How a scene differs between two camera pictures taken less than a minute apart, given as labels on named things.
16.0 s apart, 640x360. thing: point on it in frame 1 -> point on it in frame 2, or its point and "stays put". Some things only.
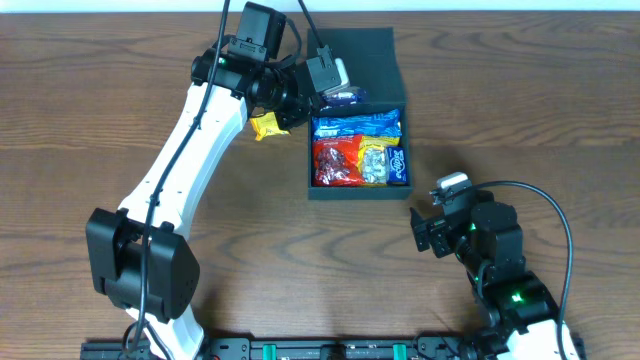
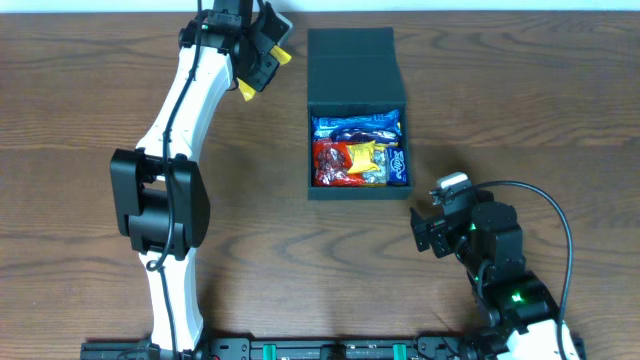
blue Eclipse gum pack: [397, 166] stays put
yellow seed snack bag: [372, 158] stays put
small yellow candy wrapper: [266, 125] -> [362, 156]
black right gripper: [439, 232] stays put
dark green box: [370, 57] stays put
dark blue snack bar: [359, 96] -> [378, 135]
